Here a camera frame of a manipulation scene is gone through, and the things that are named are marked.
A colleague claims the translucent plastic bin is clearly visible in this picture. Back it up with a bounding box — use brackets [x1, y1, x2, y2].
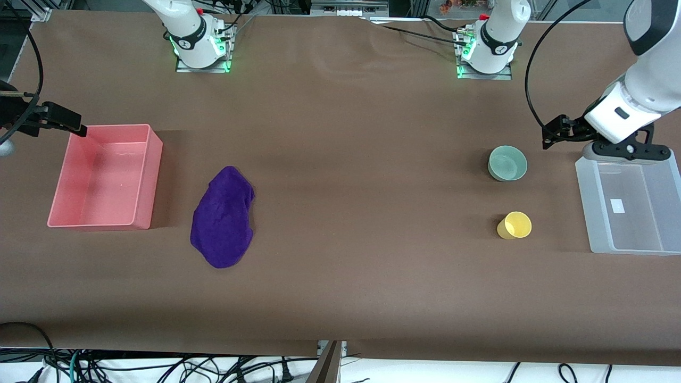
[575, 155, 681, 256]

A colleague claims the pink plastic bin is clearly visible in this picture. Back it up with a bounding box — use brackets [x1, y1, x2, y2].
[47, 124, 164, 230]

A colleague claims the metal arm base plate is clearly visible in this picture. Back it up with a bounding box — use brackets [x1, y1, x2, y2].
[456, 29, 513, 81]
[175, 29, 233, 74]

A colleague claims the yellow cup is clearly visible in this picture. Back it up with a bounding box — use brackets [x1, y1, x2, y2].
[496, 211, 533, 240]

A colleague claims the purple cloth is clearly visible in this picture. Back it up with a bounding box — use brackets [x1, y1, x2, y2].
[190, 166, 256, 269]

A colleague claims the black cable on table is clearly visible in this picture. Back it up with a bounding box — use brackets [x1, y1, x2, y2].
[367, 16, 469, 44]

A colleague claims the green bowl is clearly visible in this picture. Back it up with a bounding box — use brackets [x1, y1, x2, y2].
[488, 145, 528, 182]

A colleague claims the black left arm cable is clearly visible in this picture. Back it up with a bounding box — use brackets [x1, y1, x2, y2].
[524, 0, 592, 128]

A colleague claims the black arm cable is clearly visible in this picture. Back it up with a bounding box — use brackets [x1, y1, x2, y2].
[524, 0, 592, 128]
[0, 0, 44, 145]

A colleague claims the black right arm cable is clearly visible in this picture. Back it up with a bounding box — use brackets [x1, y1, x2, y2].
[0, 0, 44, 145]

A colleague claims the black looped floor cable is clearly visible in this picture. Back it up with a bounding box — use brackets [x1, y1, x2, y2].
[0, 321, 58, 373]

